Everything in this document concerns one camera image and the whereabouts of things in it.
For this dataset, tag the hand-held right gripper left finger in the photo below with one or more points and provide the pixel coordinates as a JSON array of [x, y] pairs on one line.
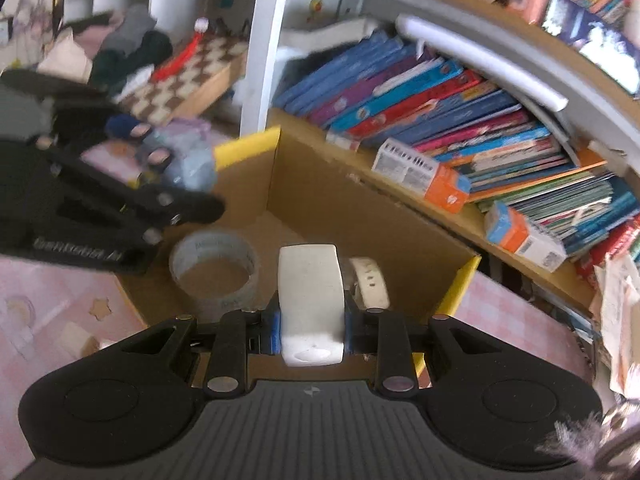
[[272, 337]]

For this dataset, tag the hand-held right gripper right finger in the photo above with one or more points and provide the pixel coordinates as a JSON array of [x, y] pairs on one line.
[[348, 332]]

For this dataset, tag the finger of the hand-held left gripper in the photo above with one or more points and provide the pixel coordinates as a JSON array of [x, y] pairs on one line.
[[195, 207], [122, 126]]

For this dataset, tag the white rectangular block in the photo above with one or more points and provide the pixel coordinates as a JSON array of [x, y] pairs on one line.
[[310, 300]]

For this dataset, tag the cream wrist watch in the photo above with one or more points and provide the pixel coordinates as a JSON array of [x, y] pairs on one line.
[[370, 282]]

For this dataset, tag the clear tape roll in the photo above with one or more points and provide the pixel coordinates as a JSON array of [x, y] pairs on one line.
[[200, 300]]

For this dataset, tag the yellow cardboard box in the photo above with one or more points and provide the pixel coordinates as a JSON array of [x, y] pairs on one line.
[[350, 210]]

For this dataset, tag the pink checked desktop cloth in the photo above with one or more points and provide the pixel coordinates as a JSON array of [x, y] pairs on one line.
[[30, 360]]

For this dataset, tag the light blue white garment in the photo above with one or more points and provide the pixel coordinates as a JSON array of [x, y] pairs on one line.
[[137, 80]]

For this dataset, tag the purple cloth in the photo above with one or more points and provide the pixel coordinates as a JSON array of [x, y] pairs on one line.
[[185, 132]]

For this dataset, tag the red tassel with white ball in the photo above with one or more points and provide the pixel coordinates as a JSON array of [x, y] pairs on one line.
[[175, 60]]

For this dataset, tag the dark clothing pile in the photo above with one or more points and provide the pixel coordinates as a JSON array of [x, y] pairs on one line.
[[135, 40]]

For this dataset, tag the cream garment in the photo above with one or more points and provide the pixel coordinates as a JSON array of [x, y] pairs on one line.
[[65, 57]]

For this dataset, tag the wooden chessboard box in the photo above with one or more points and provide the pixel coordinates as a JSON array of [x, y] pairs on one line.
[[200, 80]]

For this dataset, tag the white bookshelf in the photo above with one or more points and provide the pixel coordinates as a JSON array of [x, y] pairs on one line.
[[262, 60]]

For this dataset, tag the white orange small carton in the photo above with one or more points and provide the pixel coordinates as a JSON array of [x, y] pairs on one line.
[[525, 237], [415, 170]]

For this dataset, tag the row of colourful books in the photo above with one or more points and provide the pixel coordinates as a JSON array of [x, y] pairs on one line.
[[450, 110]]

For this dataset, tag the grey fluffy cloth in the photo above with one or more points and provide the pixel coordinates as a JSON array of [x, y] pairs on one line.
[[580, 440]]

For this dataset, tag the pile of papers and books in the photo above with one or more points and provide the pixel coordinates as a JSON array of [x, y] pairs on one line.
[[620, 310]]

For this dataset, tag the white lamp bar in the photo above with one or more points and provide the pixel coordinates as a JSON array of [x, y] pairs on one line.
[[475, 55]]

